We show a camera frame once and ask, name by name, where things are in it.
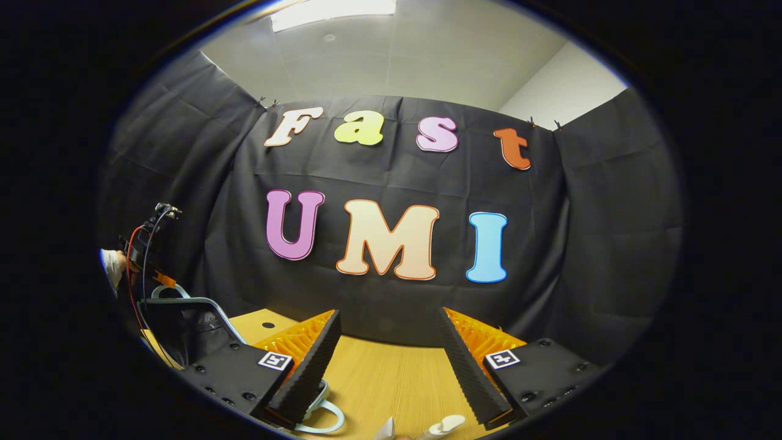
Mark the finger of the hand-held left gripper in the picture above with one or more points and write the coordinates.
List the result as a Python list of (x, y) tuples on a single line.
[(165, 279)]

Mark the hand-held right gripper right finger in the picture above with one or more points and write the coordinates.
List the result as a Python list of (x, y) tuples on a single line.
[(473, 379)]

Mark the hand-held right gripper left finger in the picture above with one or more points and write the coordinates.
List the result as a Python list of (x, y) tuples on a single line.
[(308, 379)]

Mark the white pump bottle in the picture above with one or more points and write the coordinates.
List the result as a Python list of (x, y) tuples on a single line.
[(446, 423)]

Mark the small pale suitcase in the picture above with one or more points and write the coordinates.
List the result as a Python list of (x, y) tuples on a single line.
[(201, 330)]

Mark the white squeeze tube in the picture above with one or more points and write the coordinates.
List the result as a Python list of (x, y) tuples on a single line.
[(385, 431)]

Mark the black backdrop cloth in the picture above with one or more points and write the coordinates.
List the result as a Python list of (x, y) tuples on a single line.
[(580, 244)]

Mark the rectangular ceiling light panel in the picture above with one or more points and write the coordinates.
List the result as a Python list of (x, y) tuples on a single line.
[(336, 12)]

